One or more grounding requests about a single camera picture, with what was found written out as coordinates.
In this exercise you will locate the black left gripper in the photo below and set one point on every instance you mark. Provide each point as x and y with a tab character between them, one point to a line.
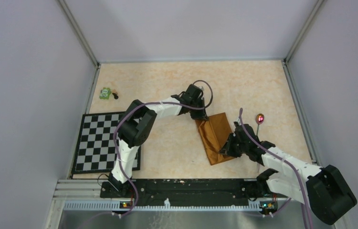
201	115

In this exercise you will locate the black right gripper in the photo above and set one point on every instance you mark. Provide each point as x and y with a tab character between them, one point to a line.
227	148

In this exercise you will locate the brown satin napkin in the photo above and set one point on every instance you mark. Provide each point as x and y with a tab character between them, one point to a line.
214	133

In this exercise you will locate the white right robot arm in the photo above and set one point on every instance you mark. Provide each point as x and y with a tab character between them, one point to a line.
323	189

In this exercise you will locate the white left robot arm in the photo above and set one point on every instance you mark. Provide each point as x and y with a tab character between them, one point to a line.
137	122

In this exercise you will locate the iridescent rainbow spoon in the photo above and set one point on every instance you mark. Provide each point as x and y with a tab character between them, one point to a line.
259	120

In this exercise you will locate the small wooden black-tipped piece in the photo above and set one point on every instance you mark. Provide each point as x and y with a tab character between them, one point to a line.
115	94

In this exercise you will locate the green toy block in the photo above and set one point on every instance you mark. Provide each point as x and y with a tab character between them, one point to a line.
105	93

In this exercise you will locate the black white chessboard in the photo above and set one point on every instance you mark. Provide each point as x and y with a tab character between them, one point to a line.
95	148

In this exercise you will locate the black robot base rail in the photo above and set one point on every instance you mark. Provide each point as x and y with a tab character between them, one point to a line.
189	192

